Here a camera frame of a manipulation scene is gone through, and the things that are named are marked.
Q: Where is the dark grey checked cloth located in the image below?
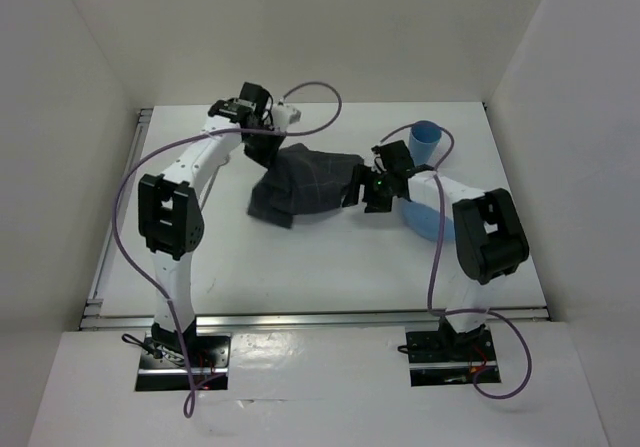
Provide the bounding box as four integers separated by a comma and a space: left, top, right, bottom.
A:
247, 143, 364, 229

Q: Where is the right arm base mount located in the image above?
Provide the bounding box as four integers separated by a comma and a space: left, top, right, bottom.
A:
397, 320, 501, 387

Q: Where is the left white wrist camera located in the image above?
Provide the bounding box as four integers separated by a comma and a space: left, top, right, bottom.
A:
271, 102, 301, 132

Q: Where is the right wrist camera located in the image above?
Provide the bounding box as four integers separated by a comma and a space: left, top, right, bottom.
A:
372, 143, 395, 173

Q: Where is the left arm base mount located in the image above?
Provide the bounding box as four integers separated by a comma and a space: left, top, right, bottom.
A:
121, 333, 231, 392

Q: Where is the blue plastic plate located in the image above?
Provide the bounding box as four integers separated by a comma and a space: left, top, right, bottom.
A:
401, 199, 440, 242

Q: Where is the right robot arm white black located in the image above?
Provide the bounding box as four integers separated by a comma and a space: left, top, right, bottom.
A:
343, 141, 529, 359

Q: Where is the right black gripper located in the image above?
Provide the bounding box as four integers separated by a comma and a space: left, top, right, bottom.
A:
343, 162, 396, 212

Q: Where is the blue plastic cup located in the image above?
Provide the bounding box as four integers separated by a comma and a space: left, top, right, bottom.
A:
408, 120, 442, 165

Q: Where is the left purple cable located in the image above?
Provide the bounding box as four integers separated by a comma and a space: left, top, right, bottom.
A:
112, 81, 343, 419

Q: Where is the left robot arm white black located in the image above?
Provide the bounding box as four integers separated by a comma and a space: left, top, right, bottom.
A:
138, 83, 301, 366

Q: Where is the aluminium table frame rail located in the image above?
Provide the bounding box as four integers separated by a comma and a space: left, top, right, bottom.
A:
80, 102, 549, 330

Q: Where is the silver spoon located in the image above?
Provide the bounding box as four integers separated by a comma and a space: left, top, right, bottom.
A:
199, 157, 229, 209

